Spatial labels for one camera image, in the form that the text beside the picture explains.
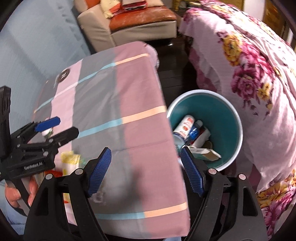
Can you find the floral pink bed blanket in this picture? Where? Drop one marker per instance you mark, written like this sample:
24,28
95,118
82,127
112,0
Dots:
254,69

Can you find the beige sofa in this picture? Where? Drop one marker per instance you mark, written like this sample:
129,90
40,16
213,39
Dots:
99,27

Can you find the yellow cloth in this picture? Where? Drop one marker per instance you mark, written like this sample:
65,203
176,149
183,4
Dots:
108,7

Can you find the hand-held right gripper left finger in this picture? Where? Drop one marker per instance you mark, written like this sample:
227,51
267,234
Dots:
99,169

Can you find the red white drink bottle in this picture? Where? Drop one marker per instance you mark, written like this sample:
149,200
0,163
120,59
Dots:
186,122

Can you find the person's blue jeans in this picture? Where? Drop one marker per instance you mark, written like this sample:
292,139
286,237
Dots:
9,214

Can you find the orange leather seat cushion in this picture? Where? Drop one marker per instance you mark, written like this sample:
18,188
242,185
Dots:
143,16

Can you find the clear water bottle blue label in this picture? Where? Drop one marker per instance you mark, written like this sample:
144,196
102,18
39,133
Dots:
194,133

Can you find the teal trash bin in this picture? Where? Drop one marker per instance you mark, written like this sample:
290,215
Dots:
222,115

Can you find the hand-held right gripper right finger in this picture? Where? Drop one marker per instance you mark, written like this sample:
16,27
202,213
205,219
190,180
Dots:
192,171

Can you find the plaid pink grey tablecloth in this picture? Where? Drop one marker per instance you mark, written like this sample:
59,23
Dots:
129,92

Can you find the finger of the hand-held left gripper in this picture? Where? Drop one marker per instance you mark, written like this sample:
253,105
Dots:
48,122
67,135

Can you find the red bottle-shaped pillow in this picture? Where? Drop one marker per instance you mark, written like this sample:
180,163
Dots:
134,4

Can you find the person's left hand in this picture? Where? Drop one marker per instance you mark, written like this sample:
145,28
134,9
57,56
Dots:
12,195

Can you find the orange snack packet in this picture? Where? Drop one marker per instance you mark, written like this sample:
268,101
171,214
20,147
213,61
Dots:
54,173

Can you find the pale blue curtain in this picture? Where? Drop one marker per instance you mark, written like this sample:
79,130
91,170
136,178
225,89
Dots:
34,46

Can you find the white cardboard box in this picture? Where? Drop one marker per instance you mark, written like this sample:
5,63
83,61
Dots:
205,154

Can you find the yellow printed paper towel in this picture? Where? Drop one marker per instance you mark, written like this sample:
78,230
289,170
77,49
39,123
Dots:
71,162

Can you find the clear plastic bag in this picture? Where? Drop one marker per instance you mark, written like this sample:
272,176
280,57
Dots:
98,197

